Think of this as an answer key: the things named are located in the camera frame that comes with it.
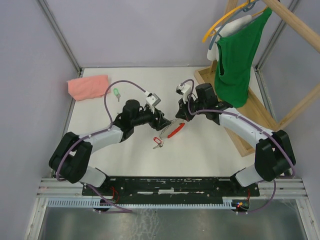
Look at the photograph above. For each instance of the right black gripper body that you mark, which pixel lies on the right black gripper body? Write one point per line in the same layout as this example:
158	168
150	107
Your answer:
196	106

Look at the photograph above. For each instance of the blue-grey hanger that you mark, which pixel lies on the blue-grey hanger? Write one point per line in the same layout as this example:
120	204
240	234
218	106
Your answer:
243	31

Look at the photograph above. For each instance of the wooden clothes rack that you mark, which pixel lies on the wooden clothes rack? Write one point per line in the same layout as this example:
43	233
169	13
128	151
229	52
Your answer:
254	109

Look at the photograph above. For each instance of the aluminium frame rail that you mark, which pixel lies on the aluminium frame rail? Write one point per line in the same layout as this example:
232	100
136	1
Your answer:
205	186

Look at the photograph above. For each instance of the silver chain keyring red tag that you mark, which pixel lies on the silver chain keyring red tag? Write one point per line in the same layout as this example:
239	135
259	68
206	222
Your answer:
174	127

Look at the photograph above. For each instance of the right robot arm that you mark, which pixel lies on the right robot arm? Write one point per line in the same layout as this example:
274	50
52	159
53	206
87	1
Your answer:
274	157

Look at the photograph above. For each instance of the key with red tag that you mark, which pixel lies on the key with red tag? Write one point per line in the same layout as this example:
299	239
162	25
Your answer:
159	143

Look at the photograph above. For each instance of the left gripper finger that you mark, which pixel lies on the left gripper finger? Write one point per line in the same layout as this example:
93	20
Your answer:
162	120
158	127

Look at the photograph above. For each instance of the green shirt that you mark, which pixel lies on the green shirt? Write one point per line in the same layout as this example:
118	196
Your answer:
236	55

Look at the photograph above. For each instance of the pink folded cloth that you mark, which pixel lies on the pink folded cloth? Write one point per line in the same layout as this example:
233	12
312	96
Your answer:
89	87

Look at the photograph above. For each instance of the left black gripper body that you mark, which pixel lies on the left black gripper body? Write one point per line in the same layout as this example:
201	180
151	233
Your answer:
147	116

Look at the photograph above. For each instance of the key with green tag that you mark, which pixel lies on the key with green tag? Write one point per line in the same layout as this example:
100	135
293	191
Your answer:
117	94

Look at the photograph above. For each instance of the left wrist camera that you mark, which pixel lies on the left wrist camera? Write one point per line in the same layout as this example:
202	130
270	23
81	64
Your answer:
152	99

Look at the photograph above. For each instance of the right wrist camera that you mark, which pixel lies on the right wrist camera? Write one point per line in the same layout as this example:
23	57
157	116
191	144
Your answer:
184	90

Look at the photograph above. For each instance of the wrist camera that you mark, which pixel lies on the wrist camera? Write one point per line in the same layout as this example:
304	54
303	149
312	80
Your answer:
184	90
152	99

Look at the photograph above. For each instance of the yellow hanger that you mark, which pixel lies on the yellow hanger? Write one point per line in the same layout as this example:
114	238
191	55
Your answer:
216	28

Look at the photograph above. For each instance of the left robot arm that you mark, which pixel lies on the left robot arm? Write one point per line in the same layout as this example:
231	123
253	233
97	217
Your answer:
70	160

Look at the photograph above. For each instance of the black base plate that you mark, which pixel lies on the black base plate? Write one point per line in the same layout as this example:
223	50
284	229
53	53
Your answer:
156	199

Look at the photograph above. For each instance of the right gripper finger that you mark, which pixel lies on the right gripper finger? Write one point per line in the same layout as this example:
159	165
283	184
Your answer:
182	109
184	116

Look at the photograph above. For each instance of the white cloth on hanger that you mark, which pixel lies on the white cloth on hanger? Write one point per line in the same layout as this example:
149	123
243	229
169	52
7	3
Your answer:
229	29

